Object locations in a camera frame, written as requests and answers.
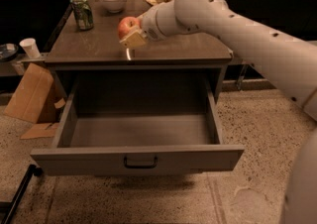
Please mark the black drawer handle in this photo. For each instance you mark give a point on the black drawer handle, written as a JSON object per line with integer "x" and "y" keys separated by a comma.
{"x": 140, "y": 164}

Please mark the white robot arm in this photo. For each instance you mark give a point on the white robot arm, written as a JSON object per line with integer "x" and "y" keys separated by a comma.
{"x": 288, "y": 63}

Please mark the black metal stand leg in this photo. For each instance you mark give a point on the black metal stand leg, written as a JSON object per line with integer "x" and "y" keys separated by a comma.
{"x": 8, "y": 208}

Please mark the white paper cup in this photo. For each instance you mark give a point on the white paper cup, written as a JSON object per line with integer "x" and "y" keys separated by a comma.
{"x": 30, "y": 47}

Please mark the red apple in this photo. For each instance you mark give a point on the red apple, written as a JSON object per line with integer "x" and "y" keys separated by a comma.
{"x": 126, "y": 25}

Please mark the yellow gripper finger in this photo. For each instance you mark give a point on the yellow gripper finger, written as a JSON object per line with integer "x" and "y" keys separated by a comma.
{"x": 133, "y": 39}

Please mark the dark grey cabinet counter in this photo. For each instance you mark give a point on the dark grey cabinet counter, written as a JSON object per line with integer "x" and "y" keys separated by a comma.
{"x": 100, "y": 46}

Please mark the grey open drawer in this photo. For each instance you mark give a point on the grey open drawer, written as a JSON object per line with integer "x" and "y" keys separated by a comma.
{"x": 177, "y": 123}

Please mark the brown cardboard sheet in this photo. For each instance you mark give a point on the brown cardboard sheet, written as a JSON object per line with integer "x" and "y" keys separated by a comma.
{"x": 37, "y": 98}

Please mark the flat cardboard piece on floor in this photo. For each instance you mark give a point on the flat cardboard piece on floor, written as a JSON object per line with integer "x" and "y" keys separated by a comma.
{"x": 43, "y": 130}

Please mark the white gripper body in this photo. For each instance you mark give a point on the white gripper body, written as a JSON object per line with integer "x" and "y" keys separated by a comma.
{"x": 149, "y": 24}

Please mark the green soda can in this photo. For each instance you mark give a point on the green soda can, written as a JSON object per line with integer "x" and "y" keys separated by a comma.
{"x": 82, "y": 14}

